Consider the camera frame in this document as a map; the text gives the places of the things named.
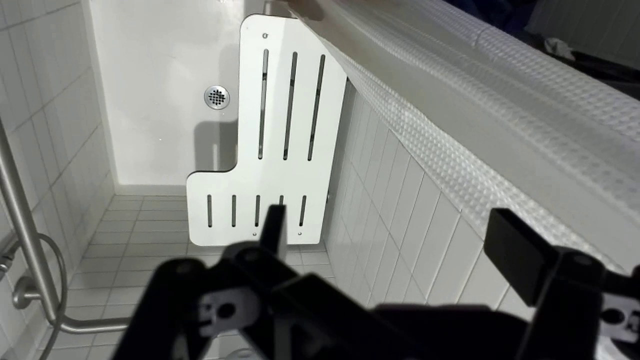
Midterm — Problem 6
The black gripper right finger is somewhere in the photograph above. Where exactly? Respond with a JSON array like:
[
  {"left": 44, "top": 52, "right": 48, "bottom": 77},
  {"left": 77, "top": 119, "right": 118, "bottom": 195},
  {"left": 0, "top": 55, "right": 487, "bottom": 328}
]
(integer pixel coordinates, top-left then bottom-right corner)
[{"left": 482, "top": 205, "right": 640, "bottom": 360}]

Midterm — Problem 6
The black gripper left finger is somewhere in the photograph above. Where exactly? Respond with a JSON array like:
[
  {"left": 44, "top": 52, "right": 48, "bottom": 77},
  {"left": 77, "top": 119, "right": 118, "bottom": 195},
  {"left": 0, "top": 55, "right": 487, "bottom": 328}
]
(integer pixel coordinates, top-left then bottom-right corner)
[{"left": 108, "top": 202, "right": 376, "bottom": 360}]

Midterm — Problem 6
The white textured shower curtain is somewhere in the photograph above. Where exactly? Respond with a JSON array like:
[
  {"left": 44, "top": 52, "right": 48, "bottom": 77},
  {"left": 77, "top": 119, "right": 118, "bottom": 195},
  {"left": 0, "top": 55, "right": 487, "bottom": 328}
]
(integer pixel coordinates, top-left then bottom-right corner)
[{"left": 286, "top": 0, "right": 640, "bottom": 272}]

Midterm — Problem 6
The L-shaped metal grab bar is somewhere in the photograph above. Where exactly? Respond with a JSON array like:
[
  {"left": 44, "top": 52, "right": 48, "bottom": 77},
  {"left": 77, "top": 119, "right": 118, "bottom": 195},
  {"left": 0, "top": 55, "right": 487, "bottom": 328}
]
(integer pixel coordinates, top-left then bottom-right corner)
[{"left": 0, "top": 118, "right": 136, "bottom": 335}]

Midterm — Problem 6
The white slotted shower seat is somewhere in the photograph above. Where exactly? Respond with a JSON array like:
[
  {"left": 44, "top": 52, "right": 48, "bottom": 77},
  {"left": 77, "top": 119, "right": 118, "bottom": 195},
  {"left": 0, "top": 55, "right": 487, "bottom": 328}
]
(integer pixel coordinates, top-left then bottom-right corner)
[{"left": 184, "top": 14, "right": 349, "bottom": 248}]

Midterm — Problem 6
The round metal floor drain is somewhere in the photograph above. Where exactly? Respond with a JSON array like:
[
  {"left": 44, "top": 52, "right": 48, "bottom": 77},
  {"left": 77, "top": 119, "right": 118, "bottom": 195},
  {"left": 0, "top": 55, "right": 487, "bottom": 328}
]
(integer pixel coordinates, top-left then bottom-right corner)
[{"left": 201, "top": 84, "right": 232, "bottom": 112}]

